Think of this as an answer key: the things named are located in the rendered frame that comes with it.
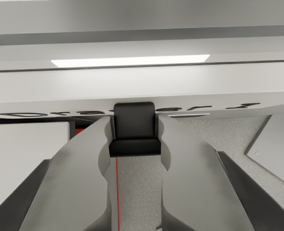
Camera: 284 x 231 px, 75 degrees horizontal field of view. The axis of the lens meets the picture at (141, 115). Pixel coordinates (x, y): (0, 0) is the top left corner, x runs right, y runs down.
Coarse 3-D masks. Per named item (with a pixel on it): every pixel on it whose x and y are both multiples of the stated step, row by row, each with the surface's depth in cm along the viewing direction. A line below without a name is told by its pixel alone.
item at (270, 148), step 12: (276, 120) 101; (264, 132) 101; (276, 132) 100; (252, 144) 101; (264, 144) 100; (276, 144) 100; (252, 156) 100; (264, 156) 100; (276, 156) 100; (264, 168) 102; (276, 168) 99
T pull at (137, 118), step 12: (120, 108) 12; (132, 108) 12; (144, 108) 12; (120, 120) 12; (132, 120) 12; (144, 120) 12; (120, 132) 12; (132, 132) 12; (144, 132) 12; (120, 144) 12; (132, 144) 12; (144, 144) 12; (156, 144) 12; (120, 156) 12; (132, 156) 12
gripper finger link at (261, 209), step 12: (228, 156) 8; (228, 168) 8; (240, 168) 7; (240, 180) 7; (252, 180) 7; (240, 192) 7; (252, 192) 7; (264, 192) 6; (252, 204) 6; (264, 204) 6; (276, 204) 6; (252, 216) 6; (264, 216) 6; (276, 216) 6; (264, 228) 5; (276, 228) 5
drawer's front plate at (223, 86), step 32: (224, 64) 11; (256, 64) 11; (0, 96) 10; (32, 96) 10; (64, 96) 10; (96, 96) 10; (128, 96) 11; (160, 96) 11; (192, 96) 11; (224, 96) 12; (256, 96) 12
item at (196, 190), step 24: (168, 120) 11; (168, 144) 9; (192, 144) 9; (168, 168) 9; (192, 168) 8; (216, 168) 8; (168, 192) 7; (192, 192) 7; (216, 192) 7; (168, 216) 6; (192, 216) 6; (216, 216) 6; (240, 216) 6
